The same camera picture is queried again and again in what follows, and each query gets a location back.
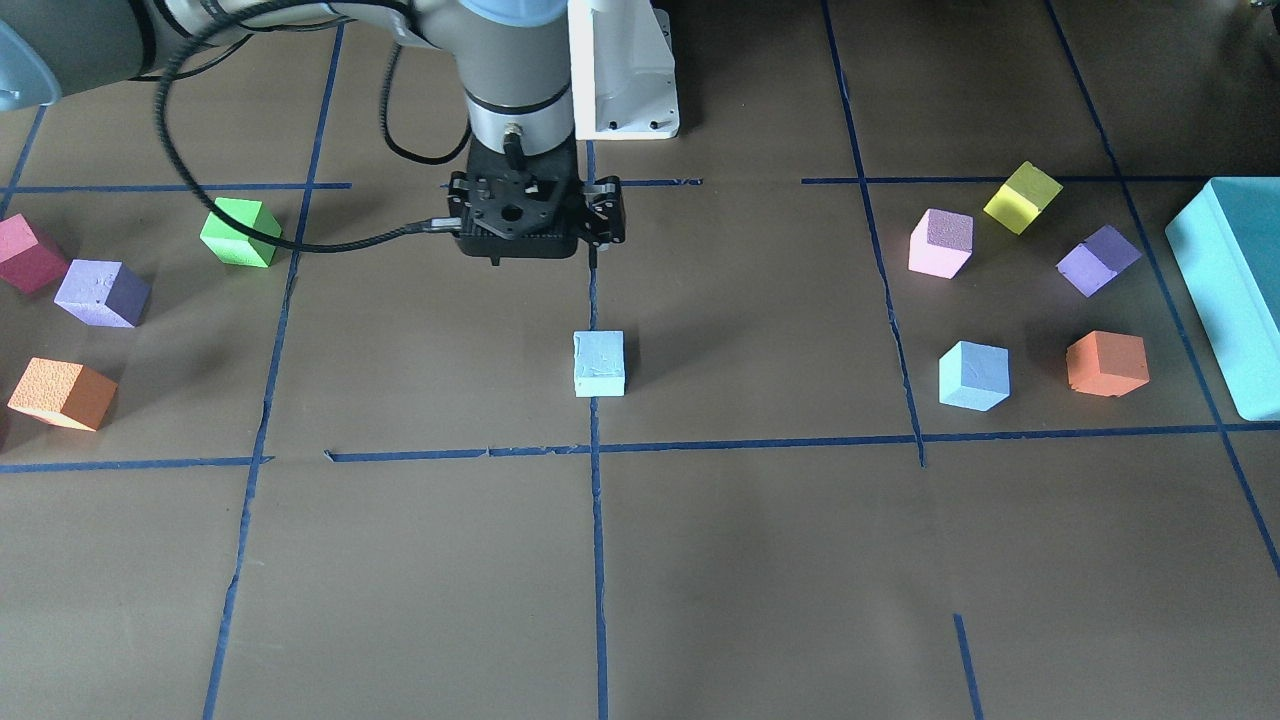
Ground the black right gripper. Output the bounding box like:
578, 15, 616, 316
458, 140, 626, 247

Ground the light blue foam block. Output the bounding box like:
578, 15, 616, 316
573, 331, 627, 398

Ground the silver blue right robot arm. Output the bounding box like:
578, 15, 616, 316
1, 1, 625, 263

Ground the green foam block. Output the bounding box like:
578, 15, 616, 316
198, 197, 282, 268

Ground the pink foam block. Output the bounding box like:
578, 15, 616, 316
908, 208, 975, 279

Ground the purple foam block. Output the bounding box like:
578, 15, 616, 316
54, 259, 151, 328
1055, 225, 1142, 299

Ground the yellow foam block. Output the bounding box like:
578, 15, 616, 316
983, 161, 1062, 234

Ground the orange foam block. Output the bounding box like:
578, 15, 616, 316
1065, 331, 1149, 397
6, 357, 118, 432

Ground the red foam block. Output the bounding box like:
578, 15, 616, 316
1, 214, 70, 295

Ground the cyan plastic bin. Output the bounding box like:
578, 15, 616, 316
1166, 176, 1279, 421

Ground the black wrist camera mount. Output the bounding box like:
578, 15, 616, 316
448, 170, 580, 265

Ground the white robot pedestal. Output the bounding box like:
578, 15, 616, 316
567, 1, 681, 141

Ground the black camera cable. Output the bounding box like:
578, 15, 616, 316
152, 0, 471, 252

